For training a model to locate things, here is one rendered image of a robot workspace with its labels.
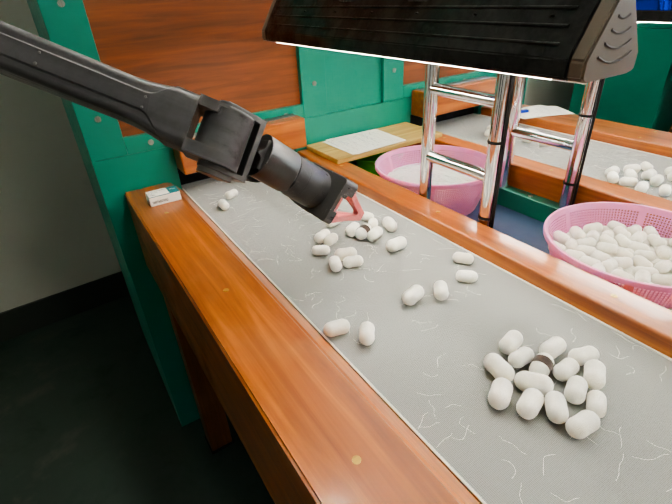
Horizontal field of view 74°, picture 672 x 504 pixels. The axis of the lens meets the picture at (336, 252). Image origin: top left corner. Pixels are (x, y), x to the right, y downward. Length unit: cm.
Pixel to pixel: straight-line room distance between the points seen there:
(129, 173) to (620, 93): 295
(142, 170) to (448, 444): 82
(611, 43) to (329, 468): 42
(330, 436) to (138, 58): 82
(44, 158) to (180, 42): 99
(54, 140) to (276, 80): 101
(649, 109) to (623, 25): 288
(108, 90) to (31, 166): 138
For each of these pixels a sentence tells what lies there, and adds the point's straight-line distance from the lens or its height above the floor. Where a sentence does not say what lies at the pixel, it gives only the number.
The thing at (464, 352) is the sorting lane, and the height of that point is 74.
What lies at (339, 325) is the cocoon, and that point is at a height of 76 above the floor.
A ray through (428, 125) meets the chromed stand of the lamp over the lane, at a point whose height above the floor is 90.
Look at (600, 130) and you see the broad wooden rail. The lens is 139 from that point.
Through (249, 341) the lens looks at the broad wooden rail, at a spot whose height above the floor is 77.
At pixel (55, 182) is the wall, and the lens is 194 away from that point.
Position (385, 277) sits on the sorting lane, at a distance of 67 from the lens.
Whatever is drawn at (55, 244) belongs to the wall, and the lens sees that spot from 202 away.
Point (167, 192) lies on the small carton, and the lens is 95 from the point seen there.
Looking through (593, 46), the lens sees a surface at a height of 107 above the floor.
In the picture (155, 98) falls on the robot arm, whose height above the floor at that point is 102.
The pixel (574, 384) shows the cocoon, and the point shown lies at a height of 76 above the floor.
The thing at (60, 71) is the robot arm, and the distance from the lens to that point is 57.
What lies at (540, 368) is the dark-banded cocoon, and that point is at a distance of 54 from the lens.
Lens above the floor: 112
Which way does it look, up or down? 31 degrees down
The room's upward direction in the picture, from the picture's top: 3 degrees counter-clockwise
